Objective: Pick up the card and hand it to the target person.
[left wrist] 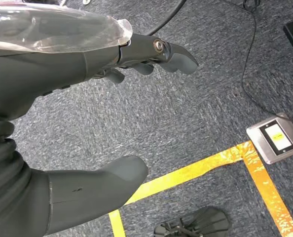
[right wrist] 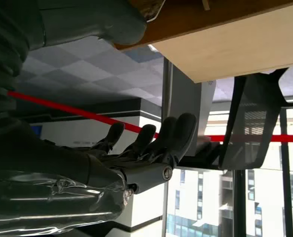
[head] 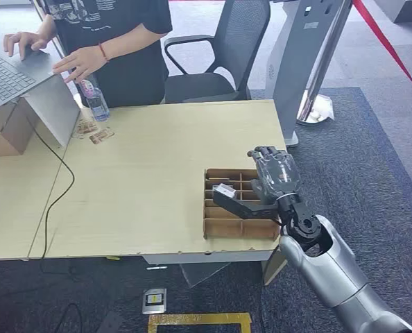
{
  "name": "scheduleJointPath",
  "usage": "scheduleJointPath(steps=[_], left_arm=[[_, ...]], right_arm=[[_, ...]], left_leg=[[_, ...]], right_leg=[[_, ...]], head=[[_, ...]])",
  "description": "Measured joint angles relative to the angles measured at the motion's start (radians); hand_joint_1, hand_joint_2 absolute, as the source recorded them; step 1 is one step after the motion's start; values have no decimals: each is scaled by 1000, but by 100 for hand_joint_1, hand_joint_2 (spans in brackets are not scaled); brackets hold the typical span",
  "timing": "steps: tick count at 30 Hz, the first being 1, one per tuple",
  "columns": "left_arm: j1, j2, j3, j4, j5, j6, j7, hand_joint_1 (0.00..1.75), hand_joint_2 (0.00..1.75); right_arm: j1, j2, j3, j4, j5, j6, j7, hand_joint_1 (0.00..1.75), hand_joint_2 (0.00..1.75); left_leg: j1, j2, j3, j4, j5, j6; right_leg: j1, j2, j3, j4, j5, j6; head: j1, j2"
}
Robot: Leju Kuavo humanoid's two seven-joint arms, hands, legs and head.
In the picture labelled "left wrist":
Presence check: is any black robot foot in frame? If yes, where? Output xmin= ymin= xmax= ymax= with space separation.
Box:
xmin=153 ymin=206 xmax=232 ymax=237

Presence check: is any yellow floor tape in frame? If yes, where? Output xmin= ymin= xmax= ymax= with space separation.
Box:
xmin=109 ymin=140 xmax=293 ymax=237

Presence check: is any thick black cable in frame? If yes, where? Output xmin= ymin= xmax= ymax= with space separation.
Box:
xmin=146 ymin=0 xmax=188 ymax=36

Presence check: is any thin black floor cable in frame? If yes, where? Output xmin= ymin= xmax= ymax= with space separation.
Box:
xmin=220 ymin=0 xmax=293 ymax=125

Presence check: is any metal floor socket plate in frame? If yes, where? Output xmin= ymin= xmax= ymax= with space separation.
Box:
xmin=246 ymin=113 xmax=293 ymax=165

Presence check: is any clear plastic hand wrap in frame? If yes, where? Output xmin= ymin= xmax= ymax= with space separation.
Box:
xmin=0 ymin=2 xmax=133 ymax=55

